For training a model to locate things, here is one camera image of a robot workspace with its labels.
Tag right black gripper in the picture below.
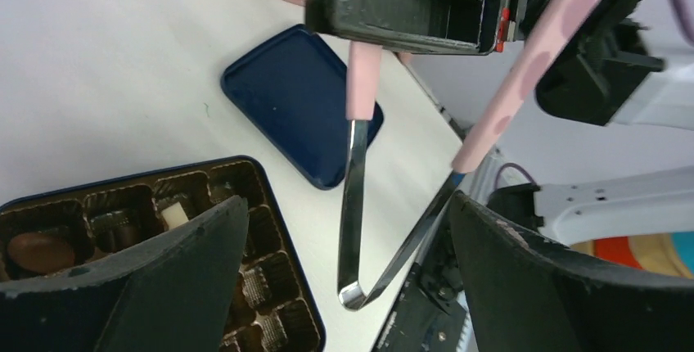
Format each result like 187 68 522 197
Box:
304 0 533 56

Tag left gripper pink left finger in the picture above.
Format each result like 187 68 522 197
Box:
1 196 249 351

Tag left gripper pink right finger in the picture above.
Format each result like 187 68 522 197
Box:
448 192 693 351

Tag blue chocolate box with insert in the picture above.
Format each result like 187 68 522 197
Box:
1 156 327 351

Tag milk oval chocolate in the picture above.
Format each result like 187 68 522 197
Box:
7 232 75 274

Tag pink cat paw tongs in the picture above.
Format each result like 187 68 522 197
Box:
336 0 601 311

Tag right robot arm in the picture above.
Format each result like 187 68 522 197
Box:
305 0 693 182

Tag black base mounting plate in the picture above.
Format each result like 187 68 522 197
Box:
371 219 478 352

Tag blue box lid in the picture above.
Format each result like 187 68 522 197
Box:
219 24 385 192

